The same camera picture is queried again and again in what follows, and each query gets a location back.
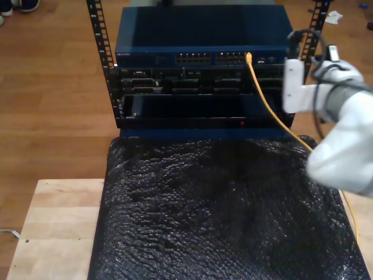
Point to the black bubble wrap mat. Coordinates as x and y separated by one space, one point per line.
204 218

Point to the black rack server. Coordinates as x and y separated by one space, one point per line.
189 83

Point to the small blue floor object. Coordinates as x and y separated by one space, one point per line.
362 5

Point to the crumpled white paper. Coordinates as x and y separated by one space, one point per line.
333 17

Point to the black rack shelf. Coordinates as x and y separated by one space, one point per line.
189 122

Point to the black perforated rack post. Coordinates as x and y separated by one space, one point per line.
100 32
316 20

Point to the blue base board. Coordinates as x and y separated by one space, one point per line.
175 133

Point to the small dark floor object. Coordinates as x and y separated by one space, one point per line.
370 25

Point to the person's foot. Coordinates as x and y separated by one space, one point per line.
6 11
29 5
1 20

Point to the blue network switch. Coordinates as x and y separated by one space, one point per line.
204 29

